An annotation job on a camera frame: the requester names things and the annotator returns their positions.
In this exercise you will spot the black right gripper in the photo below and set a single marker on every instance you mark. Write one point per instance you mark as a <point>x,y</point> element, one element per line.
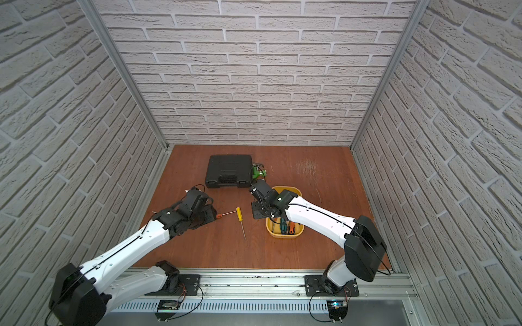
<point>257,214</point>

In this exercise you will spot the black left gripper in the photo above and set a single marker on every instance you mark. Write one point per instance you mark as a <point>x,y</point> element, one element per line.
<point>206,213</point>

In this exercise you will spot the green black screwdriver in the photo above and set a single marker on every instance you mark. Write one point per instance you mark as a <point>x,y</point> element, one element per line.
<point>283,226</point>

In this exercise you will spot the yellow handled screwdriver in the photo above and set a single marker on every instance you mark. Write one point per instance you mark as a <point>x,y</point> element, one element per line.
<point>240,218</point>

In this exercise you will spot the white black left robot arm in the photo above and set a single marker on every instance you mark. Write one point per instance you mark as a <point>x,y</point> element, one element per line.
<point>84,294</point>

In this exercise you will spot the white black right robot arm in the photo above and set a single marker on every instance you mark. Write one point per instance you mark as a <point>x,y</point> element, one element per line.
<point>363,245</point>

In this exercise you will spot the yellow plastic storage box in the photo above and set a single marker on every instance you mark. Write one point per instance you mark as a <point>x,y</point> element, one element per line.
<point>274,231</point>

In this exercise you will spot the green plastic nozzle tool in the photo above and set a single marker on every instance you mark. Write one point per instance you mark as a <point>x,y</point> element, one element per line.
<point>258,172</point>

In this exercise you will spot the black plastic tool case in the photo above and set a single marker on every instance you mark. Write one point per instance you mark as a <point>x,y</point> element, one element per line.
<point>229,171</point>

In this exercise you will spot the left controller board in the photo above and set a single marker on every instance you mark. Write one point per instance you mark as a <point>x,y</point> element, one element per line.
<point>167,309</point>

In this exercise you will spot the controller board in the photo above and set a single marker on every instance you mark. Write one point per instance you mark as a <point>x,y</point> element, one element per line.
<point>167,309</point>
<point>337,310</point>

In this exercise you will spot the right controller board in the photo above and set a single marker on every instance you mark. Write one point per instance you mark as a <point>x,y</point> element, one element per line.
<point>337,310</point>

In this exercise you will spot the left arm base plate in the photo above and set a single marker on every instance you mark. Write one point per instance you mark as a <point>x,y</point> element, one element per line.
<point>184,285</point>

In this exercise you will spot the aluminium front rail frame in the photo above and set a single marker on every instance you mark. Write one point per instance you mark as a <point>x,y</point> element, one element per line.
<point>255,291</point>

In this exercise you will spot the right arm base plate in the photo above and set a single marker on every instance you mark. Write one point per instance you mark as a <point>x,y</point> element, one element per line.
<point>316,284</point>

